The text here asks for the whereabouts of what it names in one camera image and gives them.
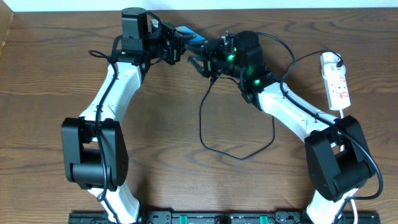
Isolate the blue Galaxy smartphone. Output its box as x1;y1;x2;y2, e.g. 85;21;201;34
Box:
176;26;206;44

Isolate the black USB charging cable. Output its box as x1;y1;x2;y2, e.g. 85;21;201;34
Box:
198;49;344;161

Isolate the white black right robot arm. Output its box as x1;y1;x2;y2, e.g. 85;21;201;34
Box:
186;31;381;223

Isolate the white charger plug adapter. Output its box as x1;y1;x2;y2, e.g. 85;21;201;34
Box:
320;51;343;68

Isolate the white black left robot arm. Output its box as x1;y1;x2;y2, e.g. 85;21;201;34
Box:
61;7;204;223

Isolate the white power strip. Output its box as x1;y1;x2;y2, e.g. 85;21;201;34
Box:
322;65;351;111

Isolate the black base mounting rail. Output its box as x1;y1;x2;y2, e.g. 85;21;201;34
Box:
67;211;381;224

